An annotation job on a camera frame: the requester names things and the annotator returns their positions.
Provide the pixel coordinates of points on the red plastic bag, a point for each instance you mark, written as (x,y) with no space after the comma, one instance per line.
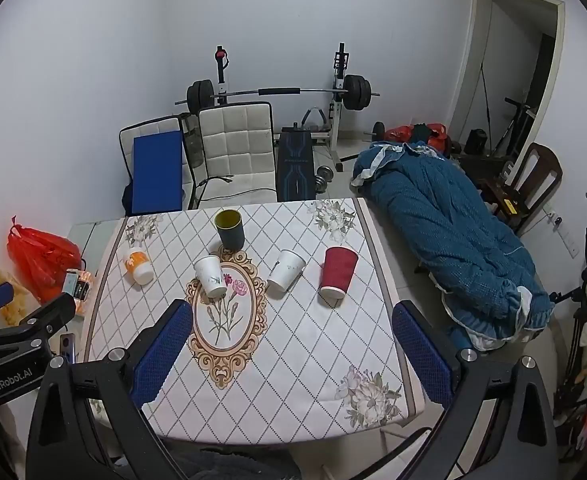
(38,260)

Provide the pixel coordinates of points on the white plain paper cup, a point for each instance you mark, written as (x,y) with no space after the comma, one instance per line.
(286,270)

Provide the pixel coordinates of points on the floral diamond pattern tablecloth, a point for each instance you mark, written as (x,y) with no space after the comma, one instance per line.
(283,340)

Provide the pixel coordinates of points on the dark green cup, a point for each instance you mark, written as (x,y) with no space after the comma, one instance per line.
(231,230)

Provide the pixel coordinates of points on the black weight bench pad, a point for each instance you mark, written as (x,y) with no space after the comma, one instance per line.
(294,165)

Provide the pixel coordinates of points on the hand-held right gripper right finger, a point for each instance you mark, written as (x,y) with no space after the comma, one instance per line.
(421,352)

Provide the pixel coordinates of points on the white cushioned chair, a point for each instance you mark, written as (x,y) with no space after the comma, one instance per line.
(236,147)
(153,160)

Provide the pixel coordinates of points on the blue quilted blanket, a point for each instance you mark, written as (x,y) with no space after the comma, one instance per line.
(438,230)

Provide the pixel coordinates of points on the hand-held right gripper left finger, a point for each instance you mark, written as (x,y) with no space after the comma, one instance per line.
(166,345)

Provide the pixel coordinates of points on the black tripod stand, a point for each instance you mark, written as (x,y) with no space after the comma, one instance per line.
(581,310)

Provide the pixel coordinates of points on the red paper cup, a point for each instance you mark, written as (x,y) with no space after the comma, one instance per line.
(339,272)

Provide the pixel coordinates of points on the barbell with black plates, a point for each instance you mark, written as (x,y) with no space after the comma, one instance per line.
(283,91)

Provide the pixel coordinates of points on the white floral paper cup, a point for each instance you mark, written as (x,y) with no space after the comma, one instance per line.
(210,275)

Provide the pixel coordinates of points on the white barbell rack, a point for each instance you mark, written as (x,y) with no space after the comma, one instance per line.
(341,105)

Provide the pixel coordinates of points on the small dumbbell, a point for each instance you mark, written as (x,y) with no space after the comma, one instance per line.
(326,175)

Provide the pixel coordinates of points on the brown wooden chair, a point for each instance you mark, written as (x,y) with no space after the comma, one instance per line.
(528,180)

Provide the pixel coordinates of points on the yellow plastic bag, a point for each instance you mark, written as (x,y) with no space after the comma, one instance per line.
(8,295)

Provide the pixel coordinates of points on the orange patterned paper cup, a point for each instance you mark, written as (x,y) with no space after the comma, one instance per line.
(138,264)

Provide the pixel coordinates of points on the small orange packet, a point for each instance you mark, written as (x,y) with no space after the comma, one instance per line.
(77,286)

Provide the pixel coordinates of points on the blue flat board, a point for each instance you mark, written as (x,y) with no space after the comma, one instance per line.
(157,172)

